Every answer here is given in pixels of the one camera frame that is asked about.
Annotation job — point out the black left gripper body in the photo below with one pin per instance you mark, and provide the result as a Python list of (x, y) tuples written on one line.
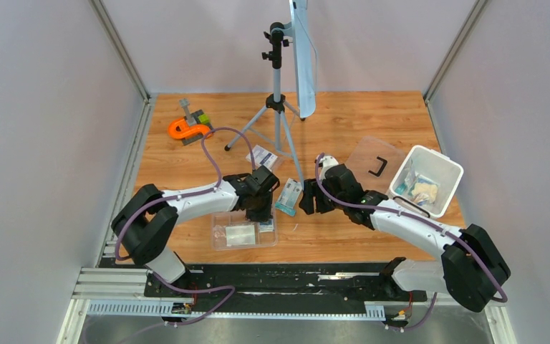
[(261, 211)]

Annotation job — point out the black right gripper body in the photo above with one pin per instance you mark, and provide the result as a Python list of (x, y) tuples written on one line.
[(322, 202)]

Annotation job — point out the white gauze pad packet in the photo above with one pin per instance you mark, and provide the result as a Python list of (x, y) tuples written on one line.
[(240, 235)]

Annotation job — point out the clear compartment tray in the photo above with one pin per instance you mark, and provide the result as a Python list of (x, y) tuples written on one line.
[(222, 219)]

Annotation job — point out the blue square alcohol pad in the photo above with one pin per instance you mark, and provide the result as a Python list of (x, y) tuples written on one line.
[(266, 226)]

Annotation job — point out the blue edged clear sachet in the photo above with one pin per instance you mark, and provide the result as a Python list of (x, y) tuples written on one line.
[(405, 181)]

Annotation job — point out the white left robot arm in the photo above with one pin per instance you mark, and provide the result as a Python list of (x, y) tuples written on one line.
[(145, 223)]

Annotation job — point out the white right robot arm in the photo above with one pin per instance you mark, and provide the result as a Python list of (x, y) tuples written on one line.
[(466, 263)]

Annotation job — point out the white boxed gauze pack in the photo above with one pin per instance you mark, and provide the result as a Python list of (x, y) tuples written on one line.
[(263, 157)]

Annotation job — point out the long white teal packet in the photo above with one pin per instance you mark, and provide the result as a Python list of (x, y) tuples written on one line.
[(288, 197)]

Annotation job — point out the clear plastic lid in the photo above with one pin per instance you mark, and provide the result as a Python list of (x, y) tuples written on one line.
[(374, 162)]

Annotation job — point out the orange grey toy fixture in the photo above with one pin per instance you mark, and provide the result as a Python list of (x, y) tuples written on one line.
[(193, 126)]

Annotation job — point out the white plastic box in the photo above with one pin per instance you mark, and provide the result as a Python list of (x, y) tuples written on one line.
[(438, 168)]

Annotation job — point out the grey tripod stand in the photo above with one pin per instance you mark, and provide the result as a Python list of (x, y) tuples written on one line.
[(278, 36)]

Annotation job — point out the white tablet panel on tripod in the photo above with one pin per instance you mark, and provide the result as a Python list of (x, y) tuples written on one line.
[(305, 59)]

